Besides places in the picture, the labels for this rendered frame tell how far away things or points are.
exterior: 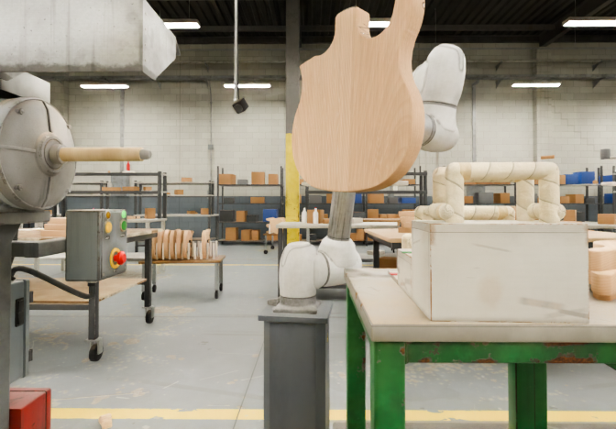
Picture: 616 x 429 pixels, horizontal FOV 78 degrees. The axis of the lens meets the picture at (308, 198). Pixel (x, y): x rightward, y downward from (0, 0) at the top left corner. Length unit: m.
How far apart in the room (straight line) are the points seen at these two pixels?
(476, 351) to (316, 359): 0.92
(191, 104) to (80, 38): 11.99
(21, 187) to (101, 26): 0.37
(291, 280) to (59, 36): 1.11
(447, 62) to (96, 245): 1.08
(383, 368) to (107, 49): 0.77
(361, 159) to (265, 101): 11.61
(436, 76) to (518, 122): 12.64
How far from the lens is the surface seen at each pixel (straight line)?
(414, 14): 0.83
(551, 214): 0.80
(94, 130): 13.89
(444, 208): 0.73
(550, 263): 0.79
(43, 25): 0.94
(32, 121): 1.03
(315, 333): 1.56
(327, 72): 0.92
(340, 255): 1.65
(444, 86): 1.12
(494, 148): 13.27
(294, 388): 1.65
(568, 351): 0.85
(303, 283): 1.57
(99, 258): 1.22
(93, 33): 0.88
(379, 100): 0.80
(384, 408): 0.77
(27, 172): 1.01
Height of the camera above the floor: 1.13
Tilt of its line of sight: 1 degrees up
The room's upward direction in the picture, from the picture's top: straight up
